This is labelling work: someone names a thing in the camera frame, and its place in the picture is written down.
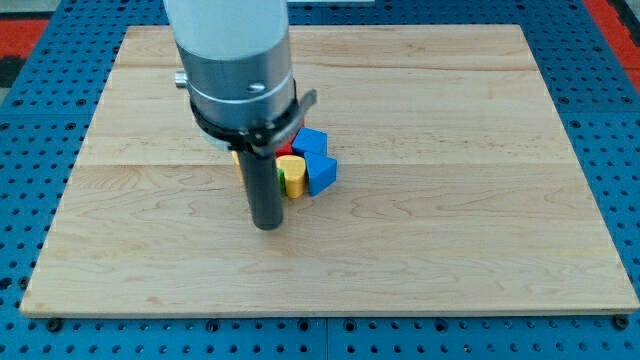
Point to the black clamp bracket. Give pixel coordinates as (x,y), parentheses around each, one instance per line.
(235,131)

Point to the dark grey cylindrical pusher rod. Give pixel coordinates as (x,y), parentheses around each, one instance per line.
(263,191)

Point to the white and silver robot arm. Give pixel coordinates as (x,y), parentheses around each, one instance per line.
(237,69)

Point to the blue cube block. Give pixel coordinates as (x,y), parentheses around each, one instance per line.
(310,140)

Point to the blue triangle block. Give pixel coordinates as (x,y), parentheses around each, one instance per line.
(321,171)

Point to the green block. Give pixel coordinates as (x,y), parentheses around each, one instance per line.
(282,181)

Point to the red block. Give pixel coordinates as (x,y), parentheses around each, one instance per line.
(287,148)

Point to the yellow block behind rod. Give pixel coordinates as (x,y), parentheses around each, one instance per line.
(237,165)

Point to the yellow heart block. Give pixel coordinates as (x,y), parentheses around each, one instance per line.
(294,171)

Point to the wooden board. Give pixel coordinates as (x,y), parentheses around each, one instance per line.
(458,193)

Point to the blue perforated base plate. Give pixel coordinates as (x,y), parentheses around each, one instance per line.
(49,107)

